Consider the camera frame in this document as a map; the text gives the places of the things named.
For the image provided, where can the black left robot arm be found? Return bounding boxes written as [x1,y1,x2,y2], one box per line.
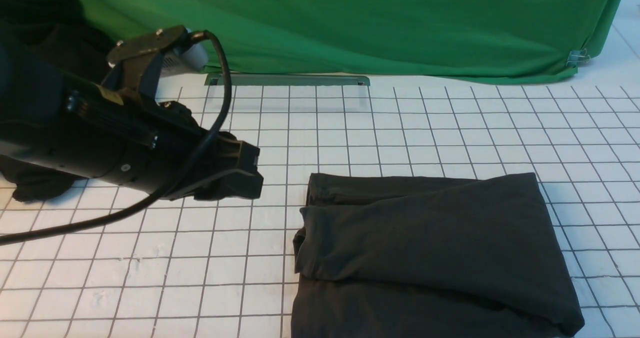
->
[1,32,208,193]

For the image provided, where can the gray long sleeve shirt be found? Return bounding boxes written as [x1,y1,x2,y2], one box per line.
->
[290,173,585,338]

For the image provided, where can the silver binder clip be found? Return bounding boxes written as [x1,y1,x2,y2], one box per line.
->
[566,48,591,67]

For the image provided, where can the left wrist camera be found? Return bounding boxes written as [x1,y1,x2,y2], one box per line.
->
[102,25,209,98]

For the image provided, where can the green backdrop cloth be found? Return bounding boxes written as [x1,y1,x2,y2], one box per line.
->
[79,0,621,85]

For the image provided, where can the gray metal bar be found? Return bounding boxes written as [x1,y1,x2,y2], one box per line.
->
[231,73,371,87]

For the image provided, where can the black left camera cable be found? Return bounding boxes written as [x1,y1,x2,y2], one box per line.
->
[0,30,261,246]

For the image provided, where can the black crumpled cloth pile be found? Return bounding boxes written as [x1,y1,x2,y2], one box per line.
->
[0,0,115,202]

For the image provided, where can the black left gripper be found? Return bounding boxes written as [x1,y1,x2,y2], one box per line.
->
[55,91,264,201]

